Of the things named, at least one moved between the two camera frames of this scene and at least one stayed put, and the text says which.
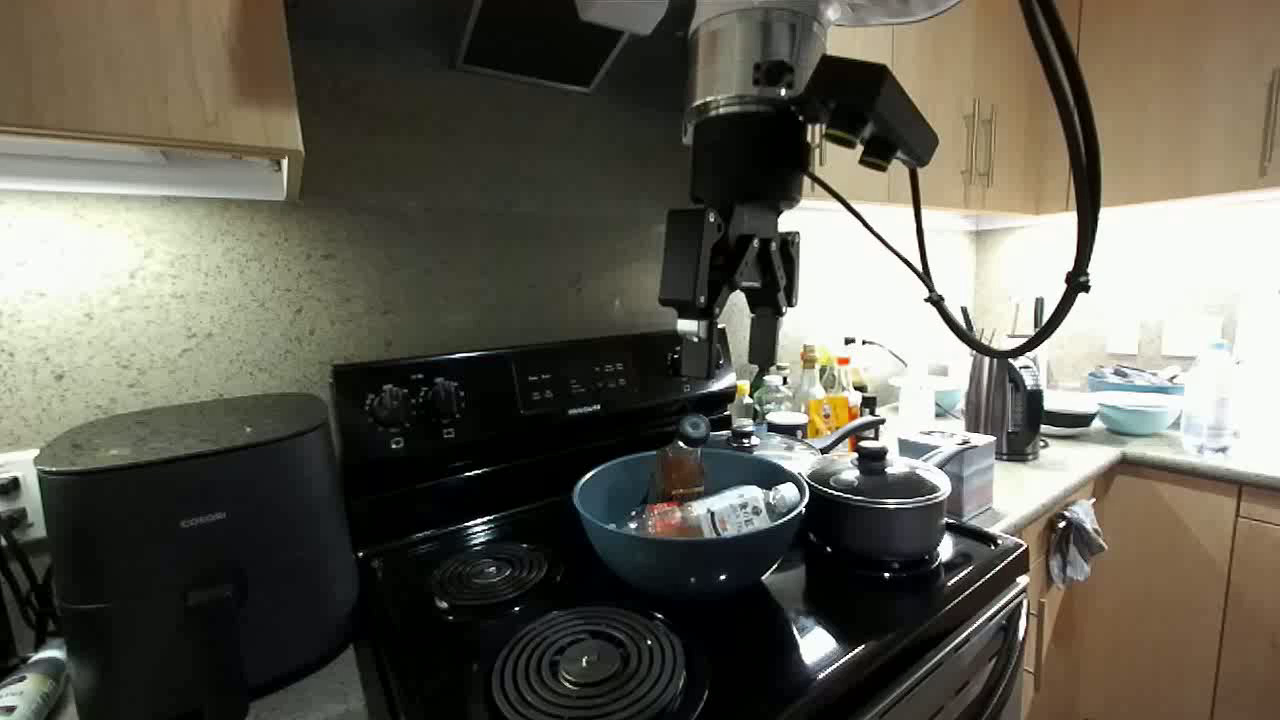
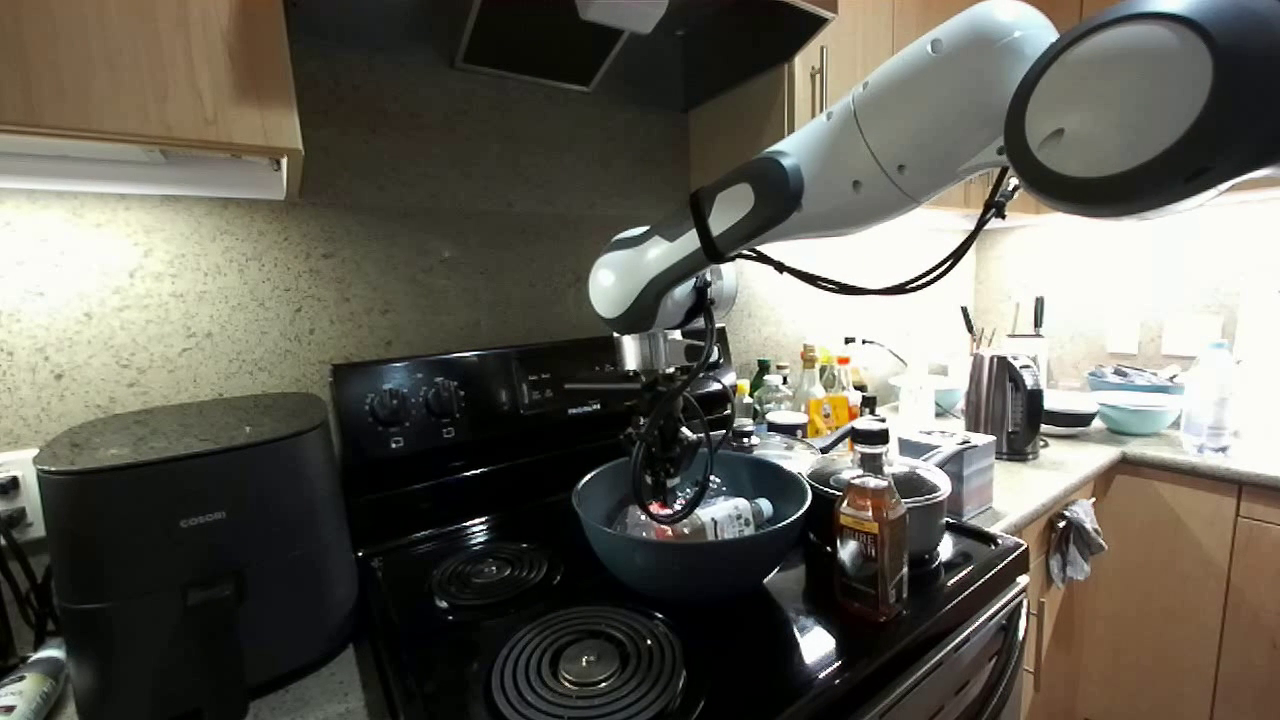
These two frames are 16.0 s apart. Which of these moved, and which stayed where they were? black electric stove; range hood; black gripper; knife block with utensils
Moved: black gripper
Stayed: knife block with utensils; black electric stove; range hood
